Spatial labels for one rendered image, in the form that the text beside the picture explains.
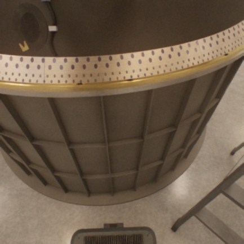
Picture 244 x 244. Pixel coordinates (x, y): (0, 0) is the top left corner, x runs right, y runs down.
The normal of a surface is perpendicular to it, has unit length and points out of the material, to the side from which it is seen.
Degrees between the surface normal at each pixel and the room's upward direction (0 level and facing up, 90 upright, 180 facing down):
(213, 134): 0
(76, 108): 90
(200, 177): 0
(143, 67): 43
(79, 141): 90
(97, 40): 62
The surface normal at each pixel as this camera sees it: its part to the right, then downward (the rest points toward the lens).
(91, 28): 0.10, 0.38
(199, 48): 0.31, 0.00
